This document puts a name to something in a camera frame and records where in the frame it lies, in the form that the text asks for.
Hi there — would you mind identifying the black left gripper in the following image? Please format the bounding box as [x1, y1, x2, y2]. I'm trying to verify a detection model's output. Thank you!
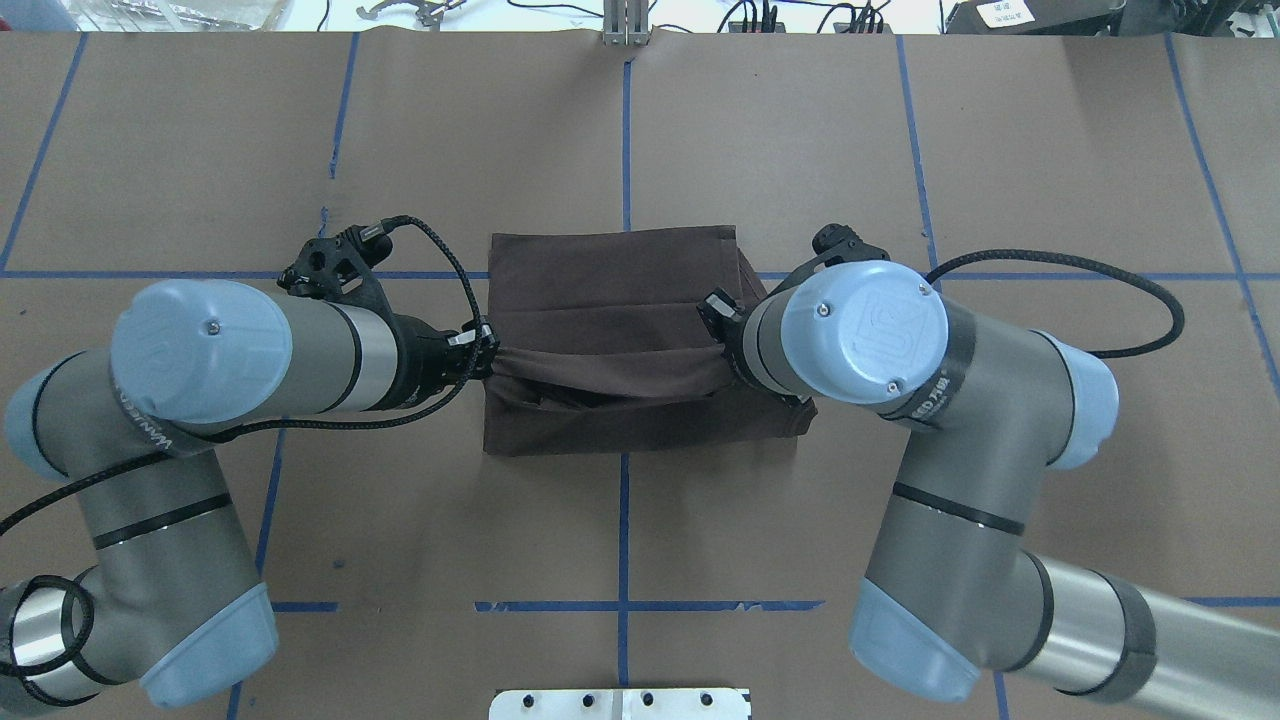
[396, 315, 500, 409]

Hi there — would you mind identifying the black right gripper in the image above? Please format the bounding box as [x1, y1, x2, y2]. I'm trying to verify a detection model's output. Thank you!
[698, 288, 774, 395]

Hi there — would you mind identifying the dark brown t-shirt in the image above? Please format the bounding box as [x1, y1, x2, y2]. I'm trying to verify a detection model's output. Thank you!
[483, 225, 817, 457]

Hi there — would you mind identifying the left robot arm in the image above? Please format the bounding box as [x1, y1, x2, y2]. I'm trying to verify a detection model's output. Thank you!
[3, 279, 498, 719]

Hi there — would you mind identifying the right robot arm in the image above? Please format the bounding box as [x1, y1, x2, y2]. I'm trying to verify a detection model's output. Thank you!
[698, 259, 1277, 719]

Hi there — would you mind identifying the aluminium frame post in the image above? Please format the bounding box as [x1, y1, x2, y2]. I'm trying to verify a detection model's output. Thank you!
[602, 0, 652, 47]

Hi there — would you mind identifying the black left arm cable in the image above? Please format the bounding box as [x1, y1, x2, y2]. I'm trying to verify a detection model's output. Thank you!
[0, 214, 492, 701]

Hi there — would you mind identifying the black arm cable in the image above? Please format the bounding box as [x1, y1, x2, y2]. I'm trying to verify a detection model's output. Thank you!
[0, 214, 492, 701]
[925, 249, 1187, 360]

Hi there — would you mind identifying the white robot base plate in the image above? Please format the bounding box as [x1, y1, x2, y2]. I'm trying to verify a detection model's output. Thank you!
[488, 687, 754, 719]

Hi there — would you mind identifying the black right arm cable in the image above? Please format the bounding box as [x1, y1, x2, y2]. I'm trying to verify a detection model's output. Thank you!
[925, 249, 1187, 360]

